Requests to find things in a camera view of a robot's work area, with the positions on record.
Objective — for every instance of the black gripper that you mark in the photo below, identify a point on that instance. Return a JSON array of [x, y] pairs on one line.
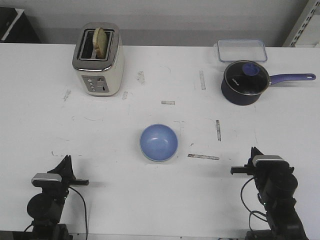
[[253, 166], [65, 170]]

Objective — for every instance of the blue bowl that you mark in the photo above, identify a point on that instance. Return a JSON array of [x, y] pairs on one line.
[[158, 139]]

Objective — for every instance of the green bowl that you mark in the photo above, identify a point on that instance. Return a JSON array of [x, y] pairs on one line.
[[160, 158]]

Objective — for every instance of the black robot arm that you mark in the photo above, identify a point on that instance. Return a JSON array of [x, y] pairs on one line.
[[46, 207], [276, 185]]

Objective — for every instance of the dark blue saucepan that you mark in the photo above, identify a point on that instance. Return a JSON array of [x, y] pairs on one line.
[[244, 100]]

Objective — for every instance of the glass pot lid blue knob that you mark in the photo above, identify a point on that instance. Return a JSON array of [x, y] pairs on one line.
[[247, 77]]

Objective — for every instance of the cream and chrome toaster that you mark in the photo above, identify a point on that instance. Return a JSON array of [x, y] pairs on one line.
[[100, 77]]

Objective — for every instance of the clear plastic food container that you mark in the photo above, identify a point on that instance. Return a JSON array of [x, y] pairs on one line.
[[231, 50]]

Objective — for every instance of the white slotted shelf upright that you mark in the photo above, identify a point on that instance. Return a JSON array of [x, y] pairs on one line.
[[301, 23]]

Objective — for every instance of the toast slice in toaster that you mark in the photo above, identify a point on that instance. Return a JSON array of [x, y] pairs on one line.
[[99, 42]]

